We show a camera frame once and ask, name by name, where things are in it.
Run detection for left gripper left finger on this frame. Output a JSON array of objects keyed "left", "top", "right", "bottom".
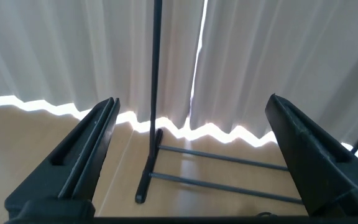
[{"left": 4, "top": 97, "right": 121, "bottom": 219}]

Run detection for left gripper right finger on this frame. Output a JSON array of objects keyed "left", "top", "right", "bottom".
[{"left": 265, "top": 93, "right": 358, "bottom": 218}]

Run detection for beige curtain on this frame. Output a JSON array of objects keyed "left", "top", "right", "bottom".
[{"left": 0, "top": 0, "right": 358, "bottom": 156}]

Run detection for black clothes rack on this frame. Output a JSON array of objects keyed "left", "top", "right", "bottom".
[{"left": 134, "top": 0, "right": 358, "bottom": 205}]

